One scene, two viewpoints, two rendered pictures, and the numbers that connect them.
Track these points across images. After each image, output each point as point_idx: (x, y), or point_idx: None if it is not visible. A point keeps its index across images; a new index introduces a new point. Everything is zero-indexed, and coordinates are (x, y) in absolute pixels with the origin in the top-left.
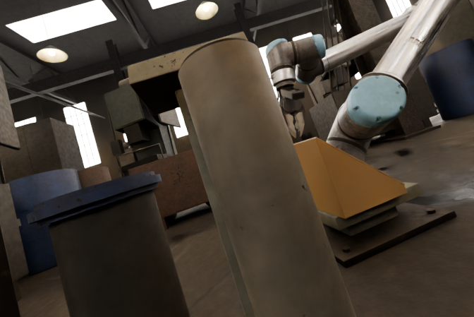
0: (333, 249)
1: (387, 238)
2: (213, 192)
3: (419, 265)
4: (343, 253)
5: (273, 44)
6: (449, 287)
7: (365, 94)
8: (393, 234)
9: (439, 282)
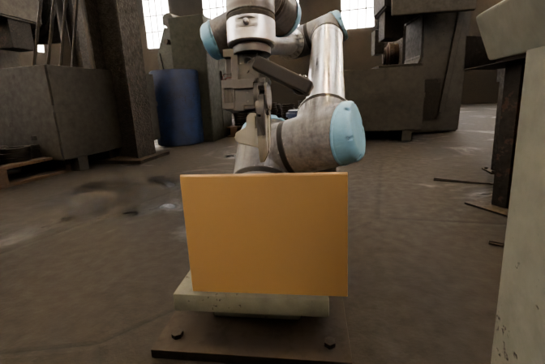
0: (311, 353)
1: (338, 304)
2: None
3: (391, 322)
4: (333, 351)
5: None
6: (435, 332)
7: (354, 122)
8: (334, 296)
9: (425, 332)
